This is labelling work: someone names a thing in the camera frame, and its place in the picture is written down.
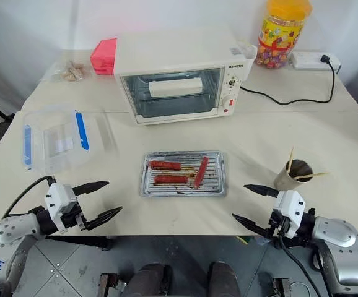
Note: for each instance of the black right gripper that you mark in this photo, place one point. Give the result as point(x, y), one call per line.
point(279, 227)

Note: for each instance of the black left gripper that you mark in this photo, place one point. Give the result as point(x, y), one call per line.
point(73, 218)

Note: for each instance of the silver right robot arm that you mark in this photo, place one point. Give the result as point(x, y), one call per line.
point(340, 241)

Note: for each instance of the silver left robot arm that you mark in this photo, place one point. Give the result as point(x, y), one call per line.
point(15, 227)

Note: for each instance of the light wooden stick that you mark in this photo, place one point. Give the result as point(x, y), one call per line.
point(316, 175)
point(290, 157)

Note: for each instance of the steel cup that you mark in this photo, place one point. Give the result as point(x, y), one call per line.
point(290, 179)

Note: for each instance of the silver metal baking tray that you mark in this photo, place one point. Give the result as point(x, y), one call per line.
point(216, 173)

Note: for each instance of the red sausage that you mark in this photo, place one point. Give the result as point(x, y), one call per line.
point(171, 179)
point(165, 165)
point(200, 172)

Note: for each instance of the clear container with blue clips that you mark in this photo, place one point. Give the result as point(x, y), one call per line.
point(58, 139)

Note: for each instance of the dark rounded shape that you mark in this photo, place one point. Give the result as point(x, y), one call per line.
point(225, 278)
point(146, 280)

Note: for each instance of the clear bag of peanuts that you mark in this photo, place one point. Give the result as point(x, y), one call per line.
point(72, 72)

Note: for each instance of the white roll inside oven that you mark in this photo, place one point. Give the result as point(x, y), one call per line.
point(176, 87)

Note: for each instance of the pink plastic box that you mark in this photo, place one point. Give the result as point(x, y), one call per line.
point(104, 55)

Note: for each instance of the white power strip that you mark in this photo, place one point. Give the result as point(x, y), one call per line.
point(306, 60)

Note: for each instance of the clear plastic bag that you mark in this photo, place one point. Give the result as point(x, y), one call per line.
point(247, 49)

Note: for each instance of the cream toaster oven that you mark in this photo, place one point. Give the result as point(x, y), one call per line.
point(172, 49)

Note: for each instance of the candy jar with orange lid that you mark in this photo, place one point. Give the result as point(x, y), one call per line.
point(279, 37)

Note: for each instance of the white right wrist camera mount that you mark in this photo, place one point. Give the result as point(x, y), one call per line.
point(289, 204)

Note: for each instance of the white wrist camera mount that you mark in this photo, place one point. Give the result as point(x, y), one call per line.
point(289, 204)
point(58, 198)

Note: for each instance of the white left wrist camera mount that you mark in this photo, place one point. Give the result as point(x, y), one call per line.
point(58, 198)

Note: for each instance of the black table frame bar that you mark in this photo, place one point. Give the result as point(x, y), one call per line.
point(83, 242)

